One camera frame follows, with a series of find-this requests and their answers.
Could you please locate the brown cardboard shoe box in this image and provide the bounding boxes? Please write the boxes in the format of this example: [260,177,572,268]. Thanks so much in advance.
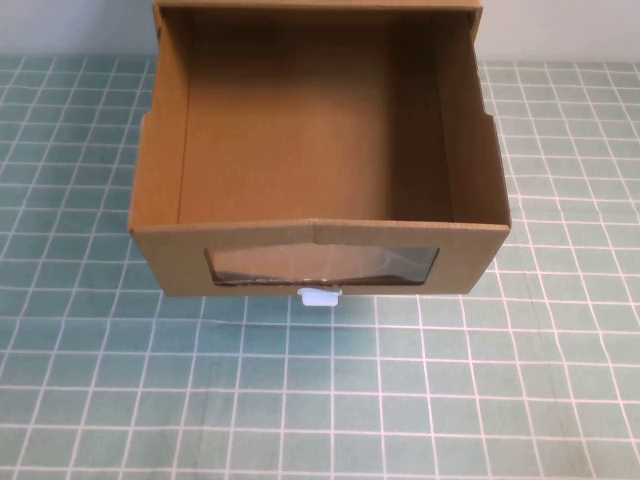
[130,0,512,300]

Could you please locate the white plastic box tab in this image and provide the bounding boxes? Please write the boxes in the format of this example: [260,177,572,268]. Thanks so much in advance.
[296,287,343,308]

